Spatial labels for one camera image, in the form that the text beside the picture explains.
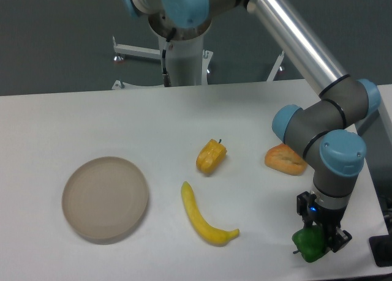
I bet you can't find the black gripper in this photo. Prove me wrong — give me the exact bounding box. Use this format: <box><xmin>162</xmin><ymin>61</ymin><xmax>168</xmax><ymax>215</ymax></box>
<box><xmin>296</xmin><ymin>192</ymin><xmax>352</xmax><ymax>253</ymax></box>

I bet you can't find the green bell pepper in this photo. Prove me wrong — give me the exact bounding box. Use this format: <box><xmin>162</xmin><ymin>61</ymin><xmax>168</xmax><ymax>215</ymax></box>
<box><xmin>292</xmin><ymin>225</ymin><xmax>326</xmax><ymax>263</ymax></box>

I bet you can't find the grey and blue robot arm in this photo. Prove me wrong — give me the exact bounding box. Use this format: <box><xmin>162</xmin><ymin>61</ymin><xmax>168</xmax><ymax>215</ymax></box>
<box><xmin>123</xmin><ymin>0</ymin><xmax>380</xmax><ymax>252</ymax></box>

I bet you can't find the yellow bell pepper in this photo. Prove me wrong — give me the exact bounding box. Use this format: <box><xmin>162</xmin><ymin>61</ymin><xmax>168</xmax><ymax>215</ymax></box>
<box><xmin>196</xmin><ymin>139</ymin><xmax>227</xmax><ymax>174</ymax></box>

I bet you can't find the beige round plate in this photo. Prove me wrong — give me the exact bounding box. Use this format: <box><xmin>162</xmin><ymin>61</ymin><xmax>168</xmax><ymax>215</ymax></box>
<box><xmin>61</xmin><ymin>157</ymin><xmax>149</xmax><ymax>244</ymax></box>

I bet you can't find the black device at table edge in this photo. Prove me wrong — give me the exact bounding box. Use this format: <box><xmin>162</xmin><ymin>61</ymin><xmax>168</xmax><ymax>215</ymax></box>
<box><xmin>369</xmin><ymin>235</ymin><xmax>391</xmax><ymax>268</ymax></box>

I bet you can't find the orange pastry bread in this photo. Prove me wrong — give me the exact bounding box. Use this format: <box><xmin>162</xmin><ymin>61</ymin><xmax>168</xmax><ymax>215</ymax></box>
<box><xmin>264</xmin><ymin>143</ymin><xmax>307</xmax><ymax>176</ymax></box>

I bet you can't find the yellow banana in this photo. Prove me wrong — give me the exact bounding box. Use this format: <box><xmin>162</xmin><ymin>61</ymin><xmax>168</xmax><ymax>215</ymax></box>
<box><xmin>181</xmin><ymin>181</ymin><xmax>240</xmax><ymax>247</ymax></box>

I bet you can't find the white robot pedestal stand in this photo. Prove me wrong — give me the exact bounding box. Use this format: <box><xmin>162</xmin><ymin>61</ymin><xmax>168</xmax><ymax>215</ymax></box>
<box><xmin>113</xmin><ymin>13</ymin><xmax>285</xmax><ymax>87</ymax></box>

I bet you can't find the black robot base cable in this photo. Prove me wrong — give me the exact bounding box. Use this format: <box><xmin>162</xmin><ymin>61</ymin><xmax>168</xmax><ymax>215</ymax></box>
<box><xmin>161</xmin><ymin>28</ymin><xmax>177</xmax><ymax>88</ymax></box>

